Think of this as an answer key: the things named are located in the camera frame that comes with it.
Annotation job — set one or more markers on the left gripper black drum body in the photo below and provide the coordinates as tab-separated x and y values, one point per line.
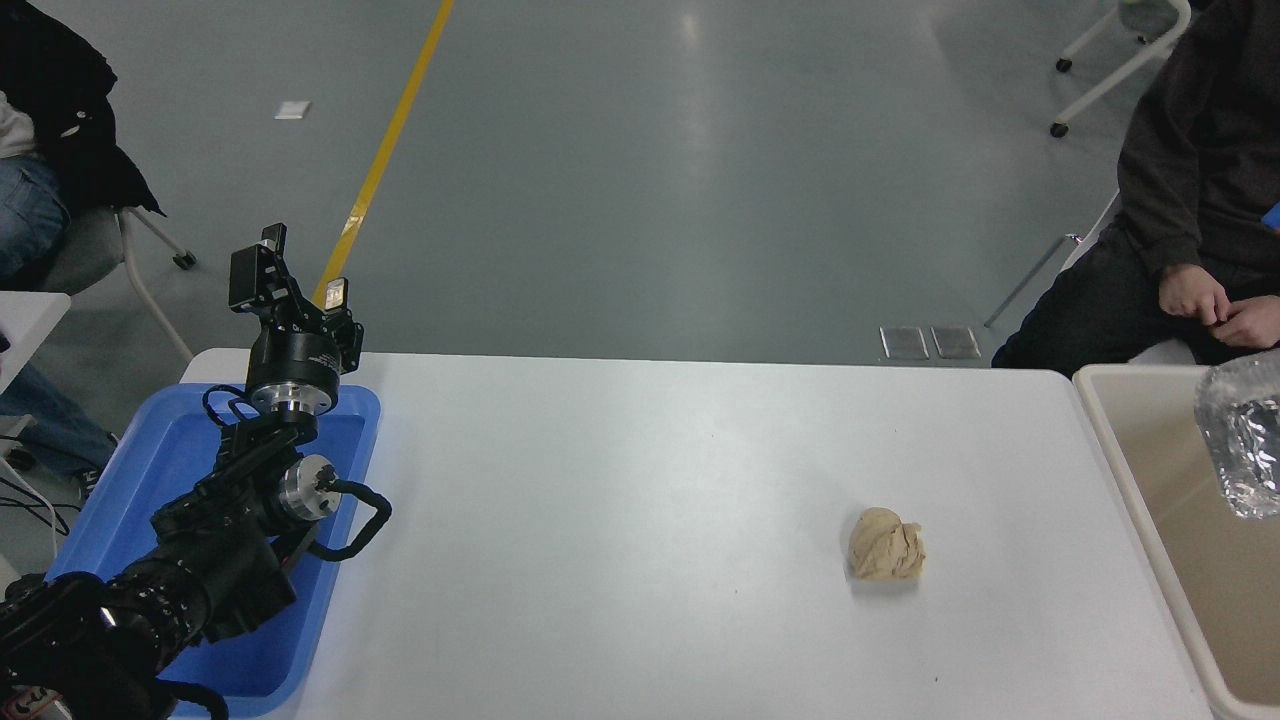
292	355

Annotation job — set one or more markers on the silver foil tray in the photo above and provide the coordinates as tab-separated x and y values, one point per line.
1245	440

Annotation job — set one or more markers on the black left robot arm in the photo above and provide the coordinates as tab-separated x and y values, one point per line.
220	560

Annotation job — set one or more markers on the metal floor plate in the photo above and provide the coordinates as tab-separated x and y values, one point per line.
903	342
955	342

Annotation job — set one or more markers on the person's right hand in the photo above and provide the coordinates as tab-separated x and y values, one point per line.
1195	292

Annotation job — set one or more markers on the person's left hand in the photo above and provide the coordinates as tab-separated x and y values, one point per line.
1252	322

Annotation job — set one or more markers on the white paper scrap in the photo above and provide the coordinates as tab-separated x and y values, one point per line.
292	110

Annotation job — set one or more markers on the blue plastic tray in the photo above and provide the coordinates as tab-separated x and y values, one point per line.
150	470

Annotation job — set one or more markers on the small white side table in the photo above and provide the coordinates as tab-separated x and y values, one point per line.
30	325

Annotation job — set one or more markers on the person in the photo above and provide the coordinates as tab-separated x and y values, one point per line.
50	110
1200	150

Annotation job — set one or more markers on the crumpled tan paper ball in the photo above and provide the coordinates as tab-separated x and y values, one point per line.
885	545

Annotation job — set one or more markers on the white chair with metal leg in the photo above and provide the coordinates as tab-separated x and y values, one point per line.
1030	280

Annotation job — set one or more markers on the white wheeled chair base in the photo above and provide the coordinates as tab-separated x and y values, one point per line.
1110	85

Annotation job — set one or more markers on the large pale bin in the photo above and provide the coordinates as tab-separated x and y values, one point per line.
1180	520

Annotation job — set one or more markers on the small blue object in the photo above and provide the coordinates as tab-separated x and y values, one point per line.
1272	216

